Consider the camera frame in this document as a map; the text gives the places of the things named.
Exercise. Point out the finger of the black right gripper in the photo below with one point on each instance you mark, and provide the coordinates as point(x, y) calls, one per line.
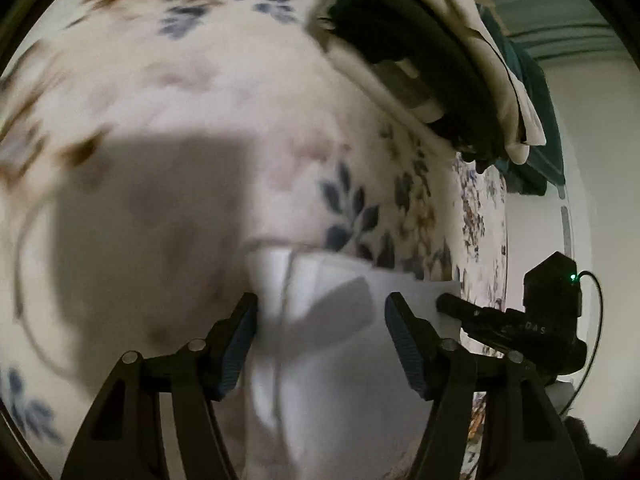
point(473, 319)

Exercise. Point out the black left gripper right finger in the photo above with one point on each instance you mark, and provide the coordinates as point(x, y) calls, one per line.
point(434, 366)

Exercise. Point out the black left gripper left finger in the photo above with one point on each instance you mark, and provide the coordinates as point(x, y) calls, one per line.
point(214, 363)

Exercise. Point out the white t-shirt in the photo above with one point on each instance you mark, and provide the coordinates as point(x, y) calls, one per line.
point(326, 396)

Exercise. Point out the white headboard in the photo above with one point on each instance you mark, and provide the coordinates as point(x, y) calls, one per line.
point(538, 226)

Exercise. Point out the dark green blanket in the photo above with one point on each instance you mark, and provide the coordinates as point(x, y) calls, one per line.
point(544, 164)

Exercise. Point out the floral bed sheet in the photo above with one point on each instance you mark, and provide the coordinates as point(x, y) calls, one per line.
point(148, 146)

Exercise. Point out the folded black garment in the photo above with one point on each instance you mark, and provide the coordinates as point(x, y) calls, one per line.
point(427, 68)

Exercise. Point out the green curtain right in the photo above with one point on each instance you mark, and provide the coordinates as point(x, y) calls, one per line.
point(553, 30)

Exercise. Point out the folded beige garment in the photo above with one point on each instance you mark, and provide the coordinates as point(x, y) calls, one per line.
point(462, 17)

